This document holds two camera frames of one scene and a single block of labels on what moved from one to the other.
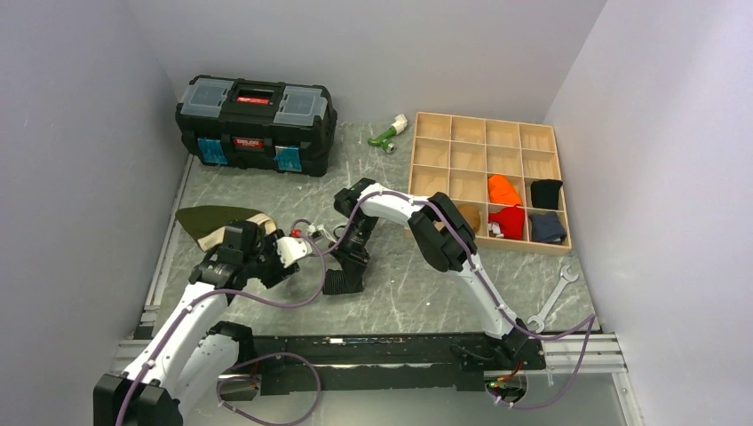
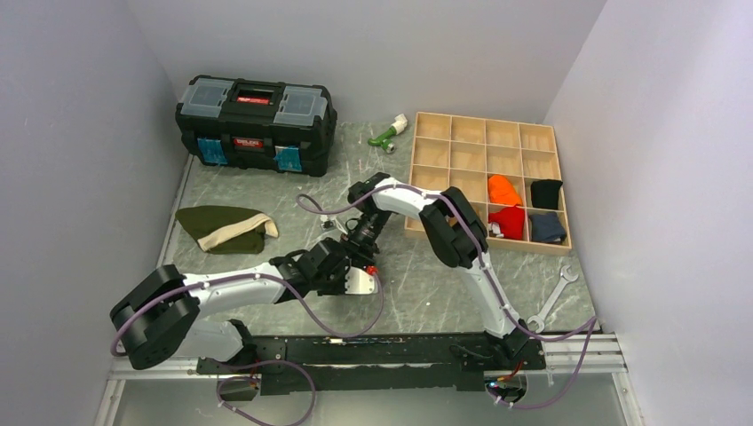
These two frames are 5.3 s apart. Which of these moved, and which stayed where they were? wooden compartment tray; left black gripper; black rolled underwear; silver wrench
Moved: left black gripper
Stayed: black rolled underwear; silver wrench; wooden compartment tray
